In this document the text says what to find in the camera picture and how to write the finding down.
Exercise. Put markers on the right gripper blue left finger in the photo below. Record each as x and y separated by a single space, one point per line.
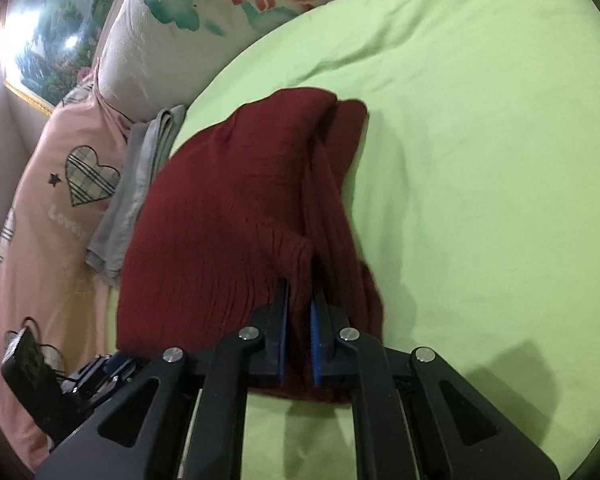
253 356

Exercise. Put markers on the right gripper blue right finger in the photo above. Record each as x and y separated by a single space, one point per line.
355 364

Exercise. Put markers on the dark red knit sweater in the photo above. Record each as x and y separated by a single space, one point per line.
241 205

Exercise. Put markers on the pink pillow with plaid hearts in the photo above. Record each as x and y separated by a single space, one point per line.
59 201

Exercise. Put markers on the light green bed sheet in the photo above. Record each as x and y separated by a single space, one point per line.
475 194

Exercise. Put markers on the grey folded garment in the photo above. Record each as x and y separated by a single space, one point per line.
149 146

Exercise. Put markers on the white floral quilt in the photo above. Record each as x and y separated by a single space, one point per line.
215 25

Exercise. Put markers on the gold framed landscape painting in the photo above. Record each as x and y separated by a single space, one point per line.
46 46

